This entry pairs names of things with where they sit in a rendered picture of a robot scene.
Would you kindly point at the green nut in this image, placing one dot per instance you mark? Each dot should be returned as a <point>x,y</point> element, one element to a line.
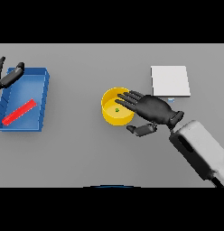
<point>117,110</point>

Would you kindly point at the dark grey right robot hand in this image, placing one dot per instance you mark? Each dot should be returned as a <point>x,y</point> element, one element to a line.
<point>153,108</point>

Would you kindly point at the red beaker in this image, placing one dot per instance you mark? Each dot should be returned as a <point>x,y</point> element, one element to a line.
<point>20,112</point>

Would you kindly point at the yellow bowl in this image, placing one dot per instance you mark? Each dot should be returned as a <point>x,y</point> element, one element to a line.
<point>115,115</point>

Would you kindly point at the blue tray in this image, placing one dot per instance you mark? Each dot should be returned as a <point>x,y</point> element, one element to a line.
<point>25,99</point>

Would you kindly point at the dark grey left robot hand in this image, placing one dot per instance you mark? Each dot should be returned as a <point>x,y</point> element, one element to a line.
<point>11,77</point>

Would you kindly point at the pale square measuring scale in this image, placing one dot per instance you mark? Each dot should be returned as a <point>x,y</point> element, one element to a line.
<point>170,80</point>

